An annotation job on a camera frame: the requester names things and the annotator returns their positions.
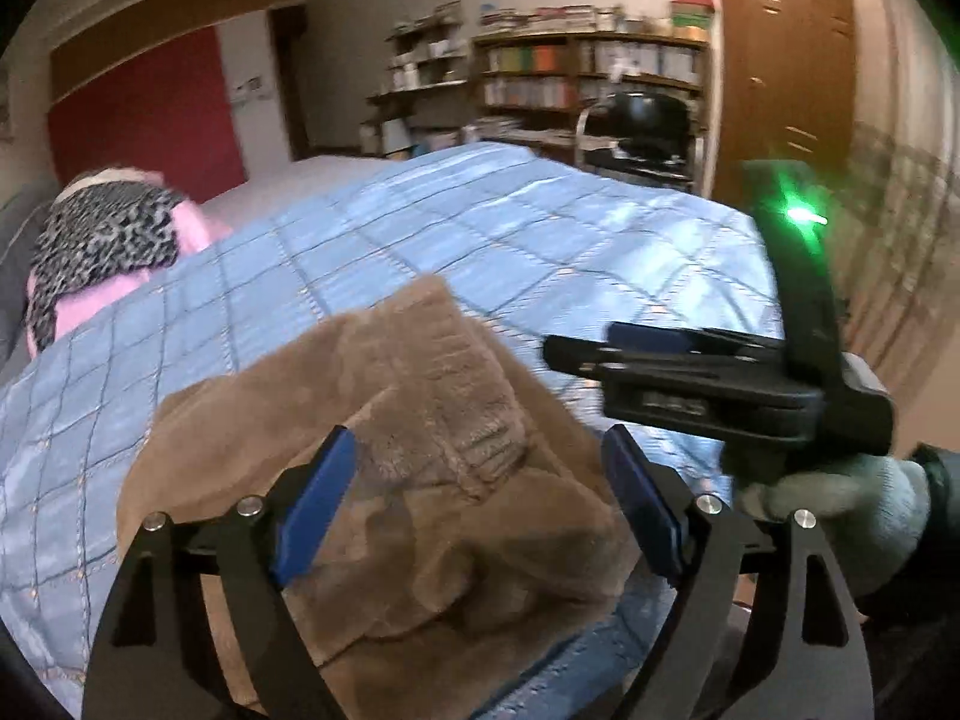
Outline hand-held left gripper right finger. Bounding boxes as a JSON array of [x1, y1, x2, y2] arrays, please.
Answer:
[[600, 424, 875, 720]]

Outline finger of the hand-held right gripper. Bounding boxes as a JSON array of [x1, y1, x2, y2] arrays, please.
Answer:
[[606, 321, 785, 362], [543, 336, 822, 445]]

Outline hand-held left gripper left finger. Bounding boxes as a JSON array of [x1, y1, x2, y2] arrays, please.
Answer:
[[81, 425, 357, 720]]

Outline brown fleece pants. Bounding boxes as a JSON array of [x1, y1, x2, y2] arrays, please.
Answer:
[[116, 272, 640, 720]]

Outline person's right forearm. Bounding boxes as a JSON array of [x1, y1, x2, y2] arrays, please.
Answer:
[[853, 442, 960, 625]]

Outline person's right hand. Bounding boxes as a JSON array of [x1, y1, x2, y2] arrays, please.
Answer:
[[739, 454, 932, 601]]

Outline black office chair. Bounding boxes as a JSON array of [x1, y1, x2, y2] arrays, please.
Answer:
[[576, 90, 707, 193]]

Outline blue checked quilt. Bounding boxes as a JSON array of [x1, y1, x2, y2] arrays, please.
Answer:
[[0, 142, 786, 720]]

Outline brown wooden door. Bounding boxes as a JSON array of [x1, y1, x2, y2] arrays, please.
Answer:
[[709, 0, 860, 220]]

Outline wooden bookshelf with books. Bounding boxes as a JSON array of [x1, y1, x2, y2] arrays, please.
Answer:
[[471, 30, 713, 166]]

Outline coloured storage boxes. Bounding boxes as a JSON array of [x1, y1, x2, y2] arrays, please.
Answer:
[[667, 0, 718, 43]]

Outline pink blanket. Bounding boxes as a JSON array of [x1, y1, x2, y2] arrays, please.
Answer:
[[26, 199, 233, 362]]

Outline white mattress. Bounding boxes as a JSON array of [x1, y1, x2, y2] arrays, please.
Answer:
[[201, 154, 410, 232]]

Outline stack of books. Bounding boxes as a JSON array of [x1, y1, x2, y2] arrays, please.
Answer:
[[478, 4, 676, 35]]

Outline leopard print cloth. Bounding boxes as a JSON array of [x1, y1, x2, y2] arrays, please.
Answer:
[[26, 181, 188, 350]]

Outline wooden desk shelf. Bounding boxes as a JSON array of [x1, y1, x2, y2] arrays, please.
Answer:
[[364, 9, 475, 160]]

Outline grey quilted cushion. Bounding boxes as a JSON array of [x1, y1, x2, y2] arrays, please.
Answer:
[[0, 180, 62, 365]]

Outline white folded cloth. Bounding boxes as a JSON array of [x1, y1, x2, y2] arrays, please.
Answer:
[[64, 165, 164, 190]]

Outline red wall panel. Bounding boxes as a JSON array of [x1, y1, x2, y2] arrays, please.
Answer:
[[46, 26, 248, 185]]

